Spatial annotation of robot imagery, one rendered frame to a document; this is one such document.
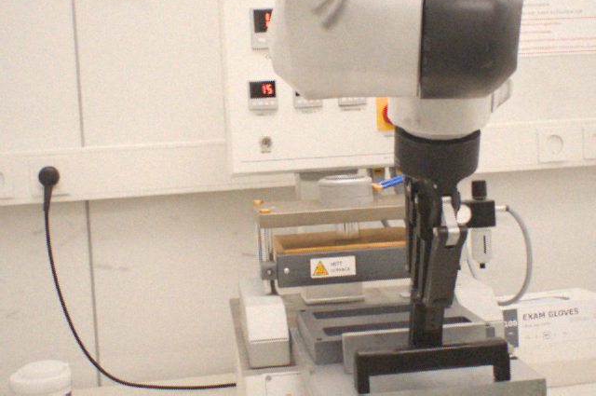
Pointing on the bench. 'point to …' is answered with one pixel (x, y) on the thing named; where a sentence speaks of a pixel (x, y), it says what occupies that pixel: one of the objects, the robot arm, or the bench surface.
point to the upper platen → (340, 238)
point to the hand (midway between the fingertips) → (426, 323)
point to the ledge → (562, 361)
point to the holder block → (322, 348)
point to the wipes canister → (42, 379)
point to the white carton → (549, 317)
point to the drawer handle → (430, 359)
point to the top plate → (335, 204)
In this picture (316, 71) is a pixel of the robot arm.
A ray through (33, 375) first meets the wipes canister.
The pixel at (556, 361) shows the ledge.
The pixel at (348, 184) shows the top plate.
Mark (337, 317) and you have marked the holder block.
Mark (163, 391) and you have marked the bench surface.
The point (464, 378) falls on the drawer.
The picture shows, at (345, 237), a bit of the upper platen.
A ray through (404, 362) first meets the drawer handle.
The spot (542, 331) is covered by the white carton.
